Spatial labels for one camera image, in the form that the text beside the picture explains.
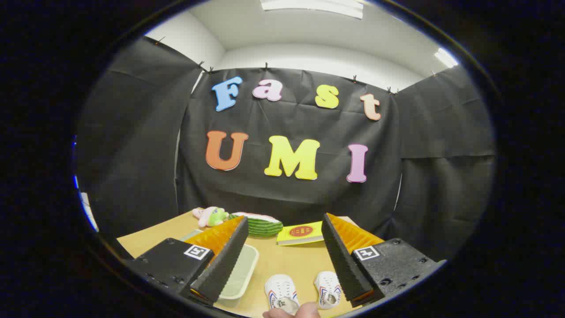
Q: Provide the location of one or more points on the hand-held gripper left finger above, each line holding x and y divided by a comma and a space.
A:
220, 269

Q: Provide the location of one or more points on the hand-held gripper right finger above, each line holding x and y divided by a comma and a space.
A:
344, 265

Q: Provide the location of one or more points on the translucent white storage box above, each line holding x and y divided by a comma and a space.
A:
240, 274

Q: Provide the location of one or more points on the white striped shoe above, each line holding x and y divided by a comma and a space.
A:
280, 287
326, 285

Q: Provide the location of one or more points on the pink green plush toy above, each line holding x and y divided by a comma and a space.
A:
214, 217

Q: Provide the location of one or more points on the yellow book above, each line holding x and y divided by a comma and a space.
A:
300, 232

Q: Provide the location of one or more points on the watermelon slice plush toy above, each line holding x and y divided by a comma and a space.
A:
260, 227

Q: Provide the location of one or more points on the ceiling light panel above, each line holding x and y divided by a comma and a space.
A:
446, 57
309, 6

